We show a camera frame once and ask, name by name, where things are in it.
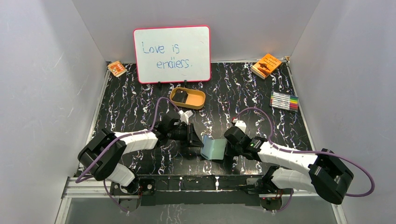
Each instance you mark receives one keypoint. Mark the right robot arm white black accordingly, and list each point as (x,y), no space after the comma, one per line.
(322,173)

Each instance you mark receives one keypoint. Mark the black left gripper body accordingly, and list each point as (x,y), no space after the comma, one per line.
(190,134)

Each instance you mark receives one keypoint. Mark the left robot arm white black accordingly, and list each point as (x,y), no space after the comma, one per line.
(102,154)

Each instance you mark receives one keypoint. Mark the small orange card box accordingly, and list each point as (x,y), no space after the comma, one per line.
(117,68)

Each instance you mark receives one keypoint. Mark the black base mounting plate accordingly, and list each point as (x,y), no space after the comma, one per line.
(251,184)

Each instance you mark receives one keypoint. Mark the orange oval tray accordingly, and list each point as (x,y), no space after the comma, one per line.
(195,100)

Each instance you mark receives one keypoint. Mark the black VIP card stack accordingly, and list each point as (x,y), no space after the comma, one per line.
(180,96)

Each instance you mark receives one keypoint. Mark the coloured marker pen set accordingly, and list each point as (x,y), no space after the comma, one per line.
(284,101)

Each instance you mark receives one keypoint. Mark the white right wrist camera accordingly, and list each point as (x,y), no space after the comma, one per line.
(240,124)

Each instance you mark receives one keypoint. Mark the aluminium frame rail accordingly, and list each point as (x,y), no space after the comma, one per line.
(92,187)

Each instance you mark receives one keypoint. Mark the orange book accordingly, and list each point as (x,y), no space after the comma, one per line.
(265,66)

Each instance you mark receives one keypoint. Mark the mint green card holder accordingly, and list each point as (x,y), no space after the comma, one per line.
(213,149)

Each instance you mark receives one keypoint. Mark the pink framed whiteboard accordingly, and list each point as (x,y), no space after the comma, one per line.
(173,54)

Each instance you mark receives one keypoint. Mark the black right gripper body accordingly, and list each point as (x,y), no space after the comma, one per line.
(235,150)

